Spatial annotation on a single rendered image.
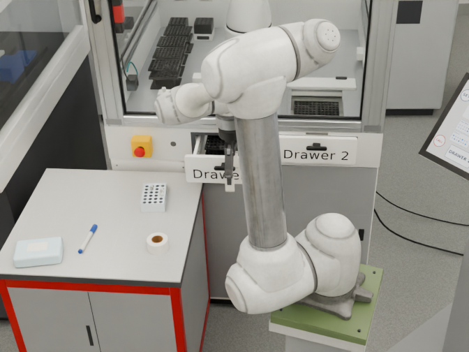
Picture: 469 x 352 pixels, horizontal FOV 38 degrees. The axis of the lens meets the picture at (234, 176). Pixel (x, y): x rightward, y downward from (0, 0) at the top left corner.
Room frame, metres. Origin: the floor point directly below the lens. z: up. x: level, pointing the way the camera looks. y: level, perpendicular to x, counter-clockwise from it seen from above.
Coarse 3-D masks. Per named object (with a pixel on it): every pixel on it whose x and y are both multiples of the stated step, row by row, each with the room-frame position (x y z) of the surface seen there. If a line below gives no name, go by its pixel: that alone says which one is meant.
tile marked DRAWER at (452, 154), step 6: (450, 150) 1.83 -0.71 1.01; (456, 150) 1.82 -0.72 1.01; (462, 150) 1.81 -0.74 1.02; (450, 156) 1.82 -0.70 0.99; (456, 156) 1.81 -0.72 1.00; (462, 156) 1.80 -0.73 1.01; (468, 156) 1.78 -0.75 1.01; (456, 162) 1.79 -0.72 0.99; (462, 162) 1.78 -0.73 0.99; (468, 162) 1.77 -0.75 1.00
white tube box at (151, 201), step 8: (144, 184) 1.99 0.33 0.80; (152, 184) 1.99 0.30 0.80; (160, 184) 1.99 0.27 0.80; (144, 192) 1.95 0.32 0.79; (152, 192) 1.95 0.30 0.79; (144, 200) 1.90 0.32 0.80; (152, 200) 1.90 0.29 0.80; (160, 200) 1.90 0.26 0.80; (144, 208) 1.87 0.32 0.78; (152, 208) 1.87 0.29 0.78; (160, 208) 1.87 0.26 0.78
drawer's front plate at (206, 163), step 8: (184, 160) 1.97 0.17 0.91; (192, 160) 1.97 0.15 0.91; (200, 160) 1.96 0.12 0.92; (208, 160) 1.96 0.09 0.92; (216, 160) 1.95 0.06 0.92; (224, 160) 1.95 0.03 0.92; (192, 168) 1.97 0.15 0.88; (200, 168) 1.96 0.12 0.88; (208, 168) 1.96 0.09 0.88; (192, 176) 1.97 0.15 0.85; (208, 176) 1.96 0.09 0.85; (240, 176) 1.95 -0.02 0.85
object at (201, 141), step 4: (200, 136) 2.15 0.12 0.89; (204, 136) 2.24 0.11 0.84; (200, 140) 2.14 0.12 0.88; (204, 140) 2.21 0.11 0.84; (196, 144) 2.10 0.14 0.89; (200, 144) 2.14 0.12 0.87; (204, 144) 2.19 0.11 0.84; (196, 148) 2.07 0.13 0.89; (200, 148) 2.13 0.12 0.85; (196, 152) 2.04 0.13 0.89; (200, 152) 2.12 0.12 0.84; (204, 152) 2.13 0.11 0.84
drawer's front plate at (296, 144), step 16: (288, 144) 2.07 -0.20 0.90; (304, 144) 2.06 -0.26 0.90; (320, 144) 2.05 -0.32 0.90; (336, 144) 2.05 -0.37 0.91; (352, 144) 2.04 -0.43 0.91; (288, 160) 2.07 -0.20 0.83; (304, 160) 2.06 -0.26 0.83; (320, 160) 2.05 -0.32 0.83; (336, 160) 2.05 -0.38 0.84; (352, 160) 2.04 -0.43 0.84
